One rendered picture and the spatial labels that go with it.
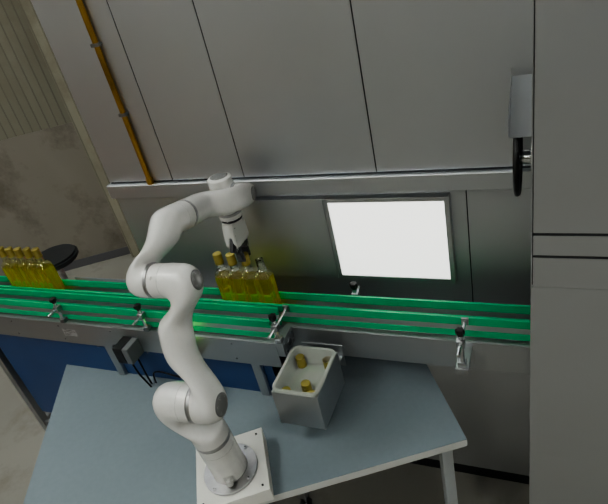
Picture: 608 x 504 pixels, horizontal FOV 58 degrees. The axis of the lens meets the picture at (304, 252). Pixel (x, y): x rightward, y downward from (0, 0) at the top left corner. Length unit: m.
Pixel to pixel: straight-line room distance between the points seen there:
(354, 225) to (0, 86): 3.70
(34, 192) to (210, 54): 3.60
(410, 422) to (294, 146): 1.05
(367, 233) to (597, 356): 0.80
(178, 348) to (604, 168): 1.16
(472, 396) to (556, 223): 1.14
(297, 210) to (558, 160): 0.96
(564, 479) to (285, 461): 0.91
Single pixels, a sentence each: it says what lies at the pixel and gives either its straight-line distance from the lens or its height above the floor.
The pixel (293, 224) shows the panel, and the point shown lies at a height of 1.39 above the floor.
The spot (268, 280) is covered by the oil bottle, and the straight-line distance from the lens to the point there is 2.01.
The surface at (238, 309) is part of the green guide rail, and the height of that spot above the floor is 1.12.
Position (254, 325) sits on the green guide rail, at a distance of 2.02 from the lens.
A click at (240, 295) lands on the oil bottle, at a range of 2.11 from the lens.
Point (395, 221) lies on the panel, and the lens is 1.87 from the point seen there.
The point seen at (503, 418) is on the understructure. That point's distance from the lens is 2.46.
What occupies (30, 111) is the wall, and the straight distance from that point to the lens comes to 5.07.
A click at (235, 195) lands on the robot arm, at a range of 1.78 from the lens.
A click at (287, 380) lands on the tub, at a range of 1.99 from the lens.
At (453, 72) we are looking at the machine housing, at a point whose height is 1.87.
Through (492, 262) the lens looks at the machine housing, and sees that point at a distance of 1.94.
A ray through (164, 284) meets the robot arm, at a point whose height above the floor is 1.56.
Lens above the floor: 2.32
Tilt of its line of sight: 31 degrees down
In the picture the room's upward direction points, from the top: 14 degrees counter-clockwise
